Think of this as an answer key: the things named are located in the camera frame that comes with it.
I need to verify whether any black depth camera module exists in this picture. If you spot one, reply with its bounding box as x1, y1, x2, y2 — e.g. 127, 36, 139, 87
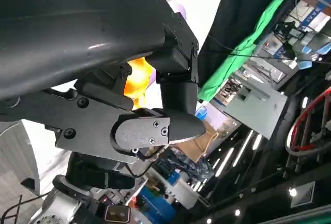
104, 205, 131, 221

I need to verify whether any black backdrop cloth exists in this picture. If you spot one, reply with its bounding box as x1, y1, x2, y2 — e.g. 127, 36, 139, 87
198, 0, 297, 86

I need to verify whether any orange and white bread roll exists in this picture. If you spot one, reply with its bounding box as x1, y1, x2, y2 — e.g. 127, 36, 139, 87
124, 57, 156, 111

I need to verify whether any silver robot torso joint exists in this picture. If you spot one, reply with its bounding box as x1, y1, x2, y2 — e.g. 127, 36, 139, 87
28, 190, 94, 224

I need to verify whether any black robot neck housing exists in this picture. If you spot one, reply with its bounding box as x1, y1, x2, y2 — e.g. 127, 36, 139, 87
53, 153, 137, 196

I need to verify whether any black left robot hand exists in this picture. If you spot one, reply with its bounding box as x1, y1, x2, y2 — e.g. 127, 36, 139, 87
0, 0, 207, 164

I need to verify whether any brown paper bag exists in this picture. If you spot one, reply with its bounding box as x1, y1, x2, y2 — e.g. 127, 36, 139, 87
178, 120, 220, 162

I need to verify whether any white ceiling vent grille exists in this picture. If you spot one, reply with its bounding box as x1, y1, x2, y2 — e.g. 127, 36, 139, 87
291, 182, 317, 208

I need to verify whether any red cable loop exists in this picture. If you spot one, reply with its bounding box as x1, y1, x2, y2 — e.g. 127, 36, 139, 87
284, 86, 331, 157

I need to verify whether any green cloth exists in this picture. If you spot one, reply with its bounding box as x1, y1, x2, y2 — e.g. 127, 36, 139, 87
198, 0, 305, 102

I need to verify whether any grey metal cabinet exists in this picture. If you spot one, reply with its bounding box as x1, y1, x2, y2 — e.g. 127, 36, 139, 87
223, 84, 288, 139

